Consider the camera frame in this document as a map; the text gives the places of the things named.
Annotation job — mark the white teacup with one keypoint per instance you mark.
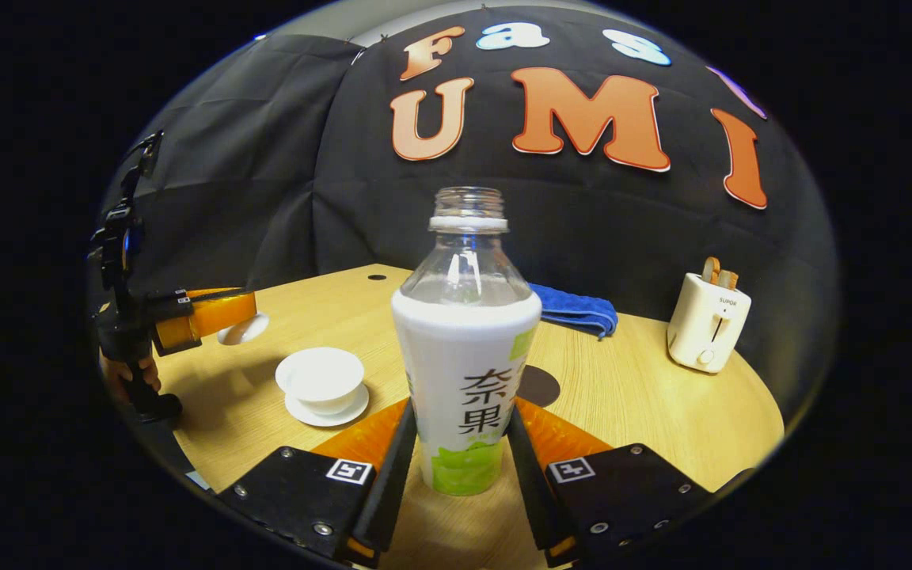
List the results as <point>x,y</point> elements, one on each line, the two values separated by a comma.
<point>320,376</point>

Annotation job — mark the white teacup lid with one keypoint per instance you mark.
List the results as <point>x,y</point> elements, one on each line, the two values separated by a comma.
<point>246,331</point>

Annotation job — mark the toast slice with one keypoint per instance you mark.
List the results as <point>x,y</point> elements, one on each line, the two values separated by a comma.
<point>711,271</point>
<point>729,279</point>

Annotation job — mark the white saucer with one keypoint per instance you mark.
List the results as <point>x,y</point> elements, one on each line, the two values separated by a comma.
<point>349,413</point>

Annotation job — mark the white toaster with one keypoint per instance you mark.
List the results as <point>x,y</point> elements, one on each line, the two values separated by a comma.
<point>705,328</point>

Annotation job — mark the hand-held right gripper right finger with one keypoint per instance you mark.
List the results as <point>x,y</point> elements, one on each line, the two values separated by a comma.
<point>531,483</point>

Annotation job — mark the blue folded towel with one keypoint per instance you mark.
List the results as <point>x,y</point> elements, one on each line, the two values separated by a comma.
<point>575,305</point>

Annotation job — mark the black backdrop cloth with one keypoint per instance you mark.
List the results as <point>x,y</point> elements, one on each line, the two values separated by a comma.
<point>598,229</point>

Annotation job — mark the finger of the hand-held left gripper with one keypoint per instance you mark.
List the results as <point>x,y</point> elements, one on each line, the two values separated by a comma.
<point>218,313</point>

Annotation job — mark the clear water bottle white label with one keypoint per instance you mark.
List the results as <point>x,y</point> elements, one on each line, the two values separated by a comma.
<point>464,356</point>

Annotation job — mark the dark round coaster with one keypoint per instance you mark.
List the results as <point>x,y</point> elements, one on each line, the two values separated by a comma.
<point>541,386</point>

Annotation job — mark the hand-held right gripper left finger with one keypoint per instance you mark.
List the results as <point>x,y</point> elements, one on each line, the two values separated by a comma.
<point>393,483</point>

